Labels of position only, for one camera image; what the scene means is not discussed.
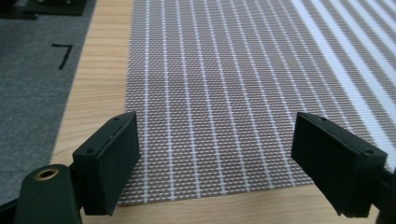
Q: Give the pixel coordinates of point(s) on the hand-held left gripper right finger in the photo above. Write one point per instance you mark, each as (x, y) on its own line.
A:
(336, 168)

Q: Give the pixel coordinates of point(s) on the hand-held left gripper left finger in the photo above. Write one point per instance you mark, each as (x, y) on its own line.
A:
(106, 168)

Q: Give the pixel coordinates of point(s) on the brown white striped woven placemat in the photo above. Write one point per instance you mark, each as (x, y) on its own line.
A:
(236, 93)

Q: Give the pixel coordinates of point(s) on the dark equipment base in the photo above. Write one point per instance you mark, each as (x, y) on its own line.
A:
(53, 6)

